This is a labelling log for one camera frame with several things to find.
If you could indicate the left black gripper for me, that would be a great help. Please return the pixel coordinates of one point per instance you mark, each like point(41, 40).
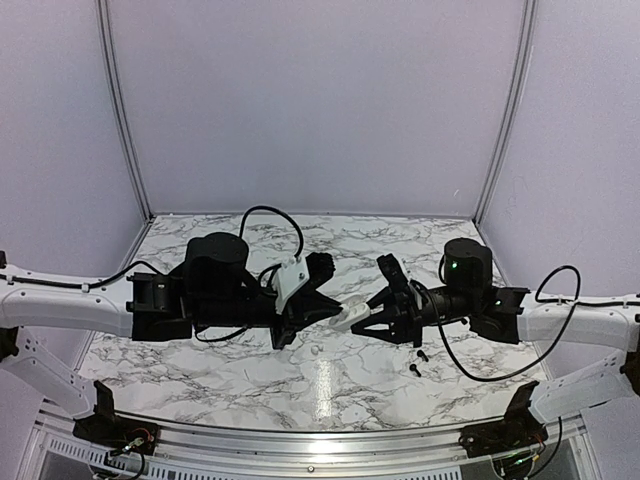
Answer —
point(298, 312)

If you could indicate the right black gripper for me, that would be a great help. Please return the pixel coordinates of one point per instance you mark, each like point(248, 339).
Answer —
point(403, 316)

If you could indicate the white earbud charging case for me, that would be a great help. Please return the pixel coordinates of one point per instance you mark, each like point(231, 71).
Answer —
point(354, 310)

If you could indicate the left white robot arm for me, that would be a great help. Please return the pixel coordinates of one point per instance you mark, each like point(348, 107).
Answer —
point(210, 288)

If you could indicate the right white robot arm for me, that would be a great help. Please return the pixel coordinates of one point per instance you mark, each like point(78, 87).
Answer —
point(512, 315)

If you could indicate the black earbud upper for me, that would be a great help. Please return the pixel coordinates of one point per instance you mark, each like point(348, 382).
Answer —
point(422, 355)

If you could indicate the black earbud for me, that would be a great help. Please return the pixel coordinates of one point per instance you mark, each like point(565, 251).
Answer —
point(422, 355)
point(413, 368)

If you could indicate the black earbud lower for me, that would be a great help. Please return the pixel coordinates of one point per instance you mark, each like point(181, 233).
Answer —
point(413, 368)

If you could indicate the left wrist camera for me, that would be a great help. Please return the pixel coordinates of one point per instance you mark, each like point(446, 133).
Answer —
point(301, 274)

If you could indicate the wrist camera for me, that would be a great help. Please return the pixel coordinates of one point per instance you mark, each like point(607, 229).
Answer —
point(397, 280)
point(301, 274)

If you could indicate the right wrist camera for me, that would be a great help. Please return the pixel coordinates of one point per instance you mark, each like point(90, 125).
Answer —
point(397, 280)

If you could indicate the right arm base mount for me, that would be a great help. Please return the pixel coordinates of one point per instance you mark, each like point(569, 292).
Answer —
point(517, 428)

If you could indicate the aluminium front frame rail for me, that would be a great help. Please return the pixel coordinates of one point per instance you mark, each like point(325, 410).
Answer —
point(185, 451)

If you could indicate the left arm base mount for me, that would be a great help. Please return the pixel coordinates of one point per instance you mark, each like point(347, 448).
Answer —
point(123, 435)

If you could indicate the right aluminium corner post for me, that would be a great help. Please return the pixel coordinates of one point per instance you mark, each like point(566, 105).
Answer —
point(514, 97)

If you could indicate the aluminium corner post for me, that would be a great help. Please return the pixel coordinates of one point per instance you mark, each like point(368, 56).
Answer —
point(117, 99)
point(514, 97)

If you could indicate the left aluminium corner post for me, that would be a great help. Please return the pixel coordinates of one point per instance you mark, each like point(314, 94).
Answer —
point(117, 99)

